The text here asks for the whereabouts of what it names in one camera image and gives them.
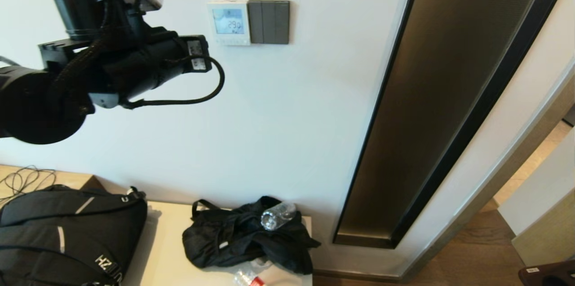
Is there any clear plastic water bottle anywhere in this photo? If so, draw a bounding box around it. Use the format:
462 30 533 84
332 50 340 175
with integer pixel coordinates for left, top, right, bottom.
261 202 297 232

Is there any grey wall switch panel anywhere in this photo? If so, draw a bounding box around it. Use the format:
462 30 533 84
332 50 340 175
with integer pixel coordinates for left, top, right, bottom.
248 0 291 45

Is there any white wall thermostat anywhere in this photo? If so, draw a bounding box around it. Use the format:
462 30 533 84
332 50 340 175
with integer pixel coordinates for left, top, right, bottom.
207 0 252 47

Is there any grey door frame trim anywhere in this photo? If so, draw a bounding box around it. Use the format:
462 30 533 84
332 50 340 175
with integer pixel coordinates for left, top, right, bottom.
395 57 575 280

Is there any thin black loop cable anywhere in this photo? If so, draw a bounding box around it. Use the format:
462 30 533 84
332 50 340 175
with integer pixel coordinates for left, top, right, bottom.
120 55 225 110

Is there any large black backpack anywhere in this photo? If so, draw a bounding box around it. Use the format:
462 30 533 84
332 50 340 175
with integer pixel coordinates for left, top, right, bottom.
0 185 148 286

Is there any dark bronze recessed wall panel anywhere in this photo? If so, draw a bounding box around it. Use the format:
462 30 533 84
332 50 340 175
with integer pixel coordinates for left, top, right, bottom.
332 0 575 251

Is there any dark brown object white label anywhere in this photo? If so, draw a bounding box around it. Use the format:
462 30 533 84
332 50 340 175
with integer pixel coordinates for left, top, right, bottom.
518 260 575 286

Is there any small crumpled black bag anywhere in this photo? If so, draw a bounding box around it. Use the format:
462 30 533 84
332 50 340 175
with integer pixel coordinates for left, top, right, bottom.
182 196 322 276

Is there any braided black arm cable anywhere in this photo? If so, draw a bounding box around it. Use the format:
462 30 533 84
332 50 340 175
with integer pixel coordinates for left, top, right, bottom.
45 0 118 117

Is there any white door with wooden edge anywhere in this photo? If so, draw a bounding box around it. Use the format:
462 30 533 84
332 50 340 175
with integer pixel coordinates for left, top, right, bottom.
498 127 575 268

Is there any red label plastic bottle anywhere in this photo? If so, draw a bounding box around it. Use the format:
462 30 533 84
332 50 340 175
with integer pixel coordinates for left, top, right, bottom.
233 268 267 286

